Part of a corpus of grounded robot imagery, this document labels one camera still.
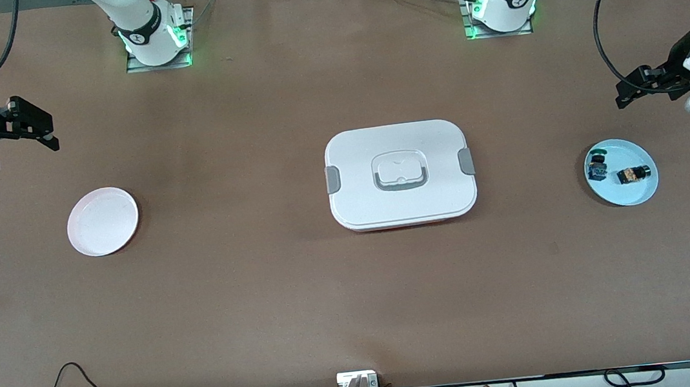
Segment orange push-button switch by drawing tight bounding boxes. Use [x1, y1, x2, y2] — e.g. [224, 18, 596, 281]
[615, 164, 653, 186]

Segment white lunch box grey clips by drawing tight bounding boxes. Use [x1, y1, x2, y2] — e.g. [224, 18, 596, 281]
[320, 116, 482, 236]

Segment light blue round plate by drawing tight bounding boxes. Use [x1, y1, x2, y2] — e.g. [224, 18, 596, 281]
[581, 134, 662, 211]

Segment pink round plate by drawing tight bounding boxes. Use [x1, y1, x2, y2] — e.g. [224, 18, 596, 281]
[63, 184, 144, 261]

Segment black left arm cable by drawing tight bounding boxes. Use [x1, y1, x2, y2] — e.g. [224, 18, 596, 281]
[589, 0, 678, 84]

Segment blue push-button switch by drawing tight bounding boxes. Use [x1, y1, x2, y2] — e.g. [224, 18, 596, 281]
[585, 149, 612, 183]

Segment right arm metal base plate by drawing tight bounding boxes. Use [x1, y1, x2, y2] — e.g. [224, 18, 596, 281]
[120, 6, 200, 75]

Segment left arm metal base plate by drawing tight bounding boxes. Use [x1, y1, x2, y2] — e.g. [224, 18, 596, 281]
[460, 0, 534, 42]

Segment black coiled cable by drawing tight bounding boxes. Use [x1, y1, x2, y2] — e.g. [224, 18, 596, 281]
[602, 363, 667, 387]

